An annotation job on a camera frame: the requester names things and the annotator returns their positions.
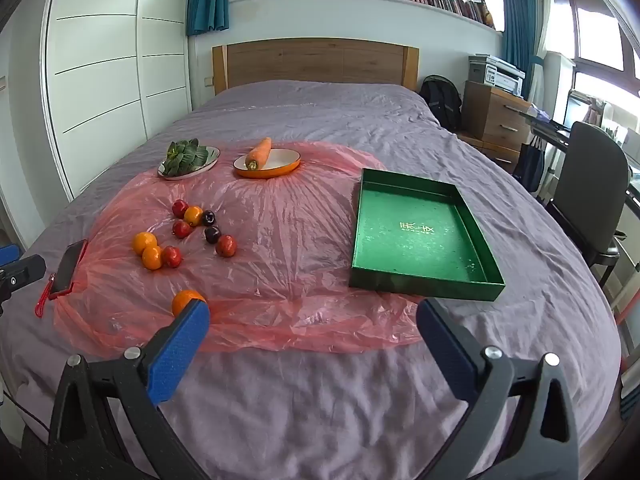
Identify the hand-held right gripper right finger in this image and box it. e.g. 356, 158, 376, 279
416, 299, 581, 480

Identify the red phone strap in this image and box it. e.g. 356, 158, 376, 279
34, 272, 58, 318

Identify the white patterned plate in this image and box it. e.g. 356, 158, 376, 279
157, 145, 221, 181

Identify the white grey printer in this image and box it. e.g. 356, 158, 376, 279
468, 53, 527, 98

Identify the orange carrot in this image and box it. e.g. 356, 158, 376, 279
244, 137, 273, 171

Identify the thin dark cable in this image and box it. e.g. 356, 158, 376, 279
0, 392, 53, 433

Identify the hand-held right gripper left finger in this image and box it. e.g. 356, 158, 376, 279
47, 301, 211, 480

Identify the white wardrobe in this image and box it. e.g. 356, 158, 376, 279
42, 0, 193, 201

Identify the smartphone in red case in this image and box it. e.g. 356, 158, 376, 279
49, 239, 89, 296

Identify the grey office chair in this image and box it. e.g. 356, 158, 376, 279
542, 121, 632, 268

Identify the pink red pole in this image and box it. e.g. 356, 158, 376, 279
615, 292, 640, 328

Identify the navy tote bag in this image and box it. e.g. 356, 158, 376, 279
512, 135, 547, 193

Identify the pink plastic sheet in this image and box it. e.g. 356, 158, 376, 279
52, 140, 426, 356

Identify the black backpack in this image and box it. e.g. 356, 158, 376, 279
419, 75, 463, 131

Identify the teal striped object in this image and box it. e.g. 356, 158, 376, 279
620, 370, 640, 421

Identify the orange rimmed white plate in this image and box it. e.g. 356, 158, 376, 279
233, 148, 302, 179

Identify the large orange mandarin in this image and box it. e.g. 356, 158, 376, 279
171, 289, 207, 317

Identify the green shallow box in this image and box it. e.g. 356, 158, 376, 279
348, 167, 507, 302

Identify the wooden headboard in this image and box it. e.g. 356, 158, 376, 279
212, 37, 420, 96

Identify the green bok choy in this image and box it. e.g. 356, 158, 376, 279
165, 138, 210, 177

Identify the cluttered desk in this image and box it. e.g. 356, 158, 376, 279
520, 107, 640, 221

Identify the wooden drawer cabinet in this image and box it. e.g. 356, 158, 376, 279
460, 80, 533, 168

